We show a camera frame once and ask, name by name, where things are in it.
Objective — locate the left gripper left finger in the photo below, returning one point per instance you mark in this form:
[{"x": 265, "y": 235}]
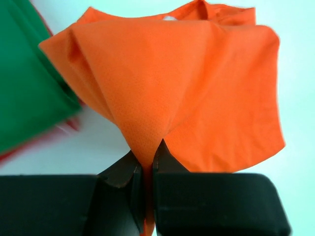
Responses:
[{"x": 110, "y": 203}]

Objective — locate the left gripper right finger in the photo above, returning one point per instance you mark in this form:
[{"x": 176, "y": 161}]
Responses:
[{"x": 214, "y": 204}]

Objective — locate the red t-shirt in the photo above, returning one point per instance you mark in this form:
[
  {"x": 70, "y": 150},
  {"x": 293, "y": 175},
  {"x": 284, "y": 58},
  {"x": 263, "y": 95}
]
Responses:
[{"x": 71, "y": 124}]

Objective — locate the orange t-shirt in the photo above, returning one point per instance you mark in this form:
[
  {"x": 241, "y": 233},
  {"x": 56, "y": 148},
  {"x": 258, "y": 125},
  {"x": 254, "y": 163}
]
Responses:
[{"x": 201, "y": 78}]

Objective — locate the green t-shirt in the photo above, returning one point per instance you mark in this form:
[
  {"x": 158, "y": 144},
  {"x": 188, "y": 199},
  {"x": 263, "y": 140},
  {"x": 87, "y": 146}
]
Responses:
[{"x": 24, "y": 86}]

